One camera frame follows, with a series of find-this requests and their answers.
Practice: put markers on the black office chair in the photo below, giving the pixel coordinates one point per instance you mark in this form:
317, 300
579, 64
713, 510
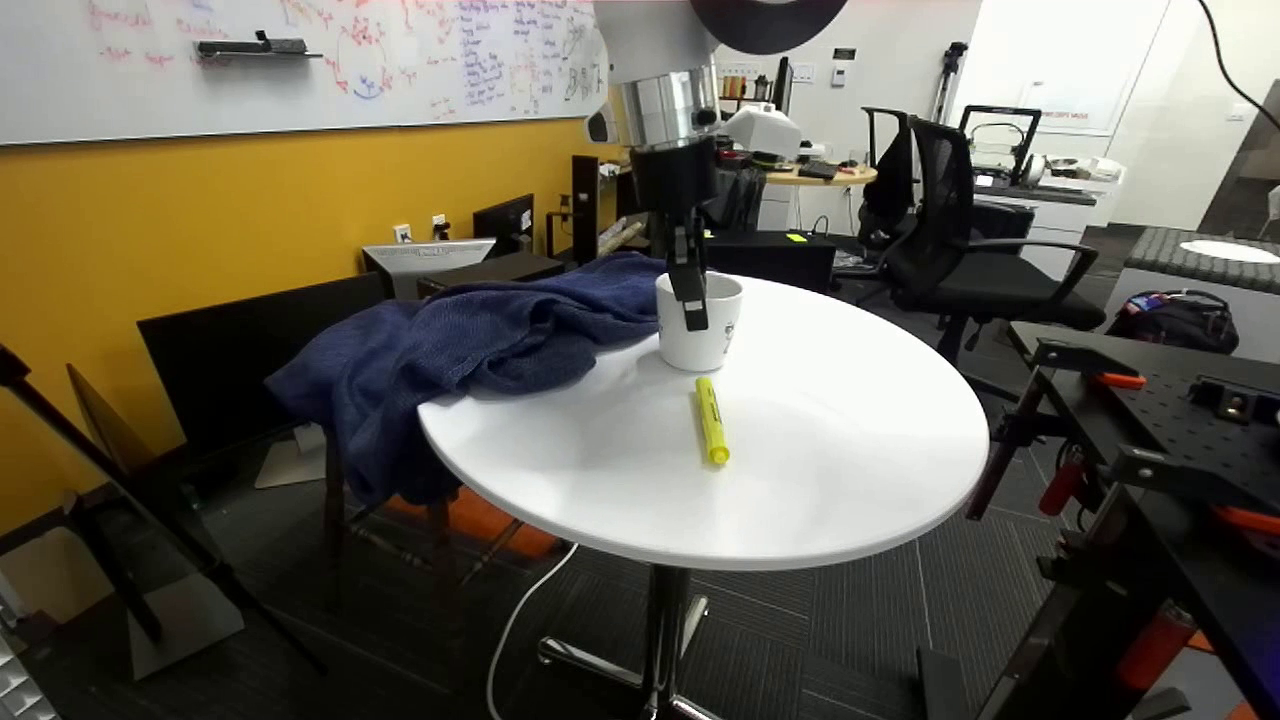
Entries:
986, 282

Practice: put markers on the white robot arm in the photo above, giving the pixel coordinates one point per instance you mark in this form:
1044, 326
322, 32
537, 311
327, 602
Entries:
643, 32

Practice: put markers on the yellow marker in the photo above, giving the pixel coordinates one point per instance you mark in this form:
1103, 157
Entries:
711, 427

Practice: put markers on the dark blue cloth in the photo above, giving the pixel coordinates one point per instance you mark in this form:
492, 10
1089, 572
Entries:
442, 347

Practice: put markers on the tall black speaker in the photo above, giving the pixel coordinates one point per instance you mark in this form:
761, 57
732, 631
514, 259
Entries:
584, 207

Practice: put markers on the black flat board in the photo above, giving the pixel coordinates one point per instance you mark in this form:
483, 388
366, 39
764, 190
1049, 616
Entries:
240, 362

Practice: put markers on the black framed mesh chair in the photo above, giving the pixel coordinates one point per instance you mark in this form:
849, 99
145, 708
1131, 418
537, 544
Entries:
1002, 111

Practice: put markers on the black backpack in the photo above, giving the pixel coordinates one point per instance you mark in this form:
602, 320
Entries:
1172, 320

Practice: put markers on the black robot workbench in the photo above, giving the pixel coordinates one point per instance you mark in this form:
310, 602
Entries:
1172, 440

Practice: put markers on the black tripod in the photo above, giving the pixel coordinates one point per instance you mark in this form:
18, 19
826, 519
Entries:
160, 512

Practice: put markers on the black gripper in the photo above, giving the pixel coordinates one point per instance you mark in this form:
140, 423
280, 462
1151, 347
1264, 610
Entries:
668, 180

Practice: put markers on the white desktop device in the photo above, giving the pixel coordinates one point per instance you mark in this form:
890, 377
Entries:
761, 134

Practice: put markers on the white ceramic mug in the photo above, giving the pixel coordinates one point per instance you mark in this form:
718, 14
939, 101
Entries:
695, 347

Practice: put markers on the metal table pedestal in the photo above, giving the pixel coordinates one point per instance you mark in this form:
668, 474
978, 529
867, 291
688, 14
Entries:
663, 626

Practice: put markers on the white wall outlet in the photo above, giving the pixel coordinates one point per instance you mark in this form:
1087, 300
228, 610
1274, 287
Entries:
403, 235

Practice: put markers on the small black flat panel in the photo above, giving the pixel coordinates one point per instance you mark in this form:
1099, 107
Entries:
500, 227

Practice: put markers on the wooden stool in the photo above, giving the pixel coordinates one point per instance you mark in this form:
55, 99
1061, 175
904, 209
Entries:
330, 535

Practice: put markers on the wooden desk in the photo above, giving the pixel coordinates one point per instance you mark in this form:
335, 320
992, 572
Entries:
826, 175

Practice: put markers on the grey floor plate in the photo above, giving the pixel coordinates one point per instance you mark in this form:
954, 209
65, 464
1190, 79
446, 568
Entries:
181, 626

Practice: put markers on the wall whiteboard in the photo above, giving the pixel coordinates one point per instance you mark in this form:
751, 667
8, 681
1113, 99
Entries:
265, 74

